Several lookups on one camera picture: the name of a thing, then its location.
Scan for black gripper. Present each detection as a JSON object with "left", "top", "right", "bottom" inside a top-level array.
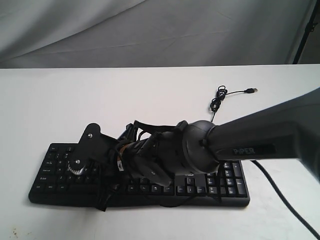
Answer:
[{"left": 109, "top": 120, "right": 174, "bottom": 187}]

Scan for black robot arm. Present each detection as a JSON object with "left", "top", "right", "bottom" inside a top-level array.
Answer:
[{"left": 115, "top": 89, "right": 320, "bottom": 186}]

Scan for black acer keyboard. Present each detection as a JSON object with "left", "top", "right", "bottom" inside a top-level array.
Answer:
[{"left": 28, "top": 143, "right": 250, "bottom": 208}]

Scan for grey backdrop cloth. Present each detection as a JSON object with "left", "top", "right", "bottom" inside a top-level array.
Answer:
[{"left": 0, "top": 0, "right": 316, "bottom": 69}]

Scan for black tripod stand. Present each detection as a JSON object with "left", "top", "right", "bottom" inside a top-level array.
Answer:
[{"left": 292, "top": 0, "right": 320, "bottom": 65}]

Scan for black USB cable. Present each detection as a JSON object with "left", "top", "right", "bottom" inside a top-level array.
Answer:
[{"left": 208, "top": 85, "right": 259, "bottom": 123}]

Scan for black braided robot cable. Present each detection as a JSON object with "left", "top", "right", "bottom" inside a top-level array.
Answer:
[{"left": 249, "top": 159, "right": 320, "bottom": 240}]

